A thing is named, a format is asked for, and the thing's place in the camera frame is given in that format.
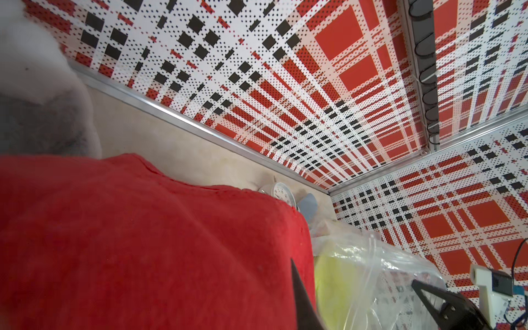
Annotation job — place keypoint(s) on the white alarm clock on table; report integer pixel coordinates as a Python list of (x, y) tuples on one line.
[(279, 191)]

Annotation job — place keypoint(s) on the grey white plush toy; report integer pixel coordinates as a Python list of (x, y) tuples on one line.
[(45, 107)]

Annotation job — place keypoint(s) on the red garment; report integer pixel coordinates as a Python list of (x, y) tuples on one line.
[(116, 244)]

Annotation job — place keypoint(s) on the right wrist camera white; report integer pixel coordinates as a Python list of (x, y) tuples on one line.
[(496, 290)]

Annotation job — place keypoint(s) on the clear plastic vacuum bag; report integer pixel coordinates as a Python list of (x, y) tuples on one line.
[(393, 303)]

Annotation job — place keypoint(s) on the black wall hook rail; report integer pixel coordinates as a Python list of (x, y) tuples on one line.
[(421, 28)]

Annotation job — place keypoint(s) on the yellow garment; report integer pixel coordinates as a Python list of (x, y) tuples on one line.
[(341, 282)]

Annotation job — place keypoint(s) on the blue glasses case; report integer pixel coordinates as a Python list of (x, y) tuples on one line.
[(308, 207)]

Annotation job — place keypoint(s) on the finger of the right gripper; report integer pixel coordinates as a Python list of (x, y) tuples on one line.
[(450, 311)]

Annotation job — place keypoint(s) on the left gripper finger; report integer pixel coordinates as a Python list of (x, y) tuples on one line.
[(306, 316)]

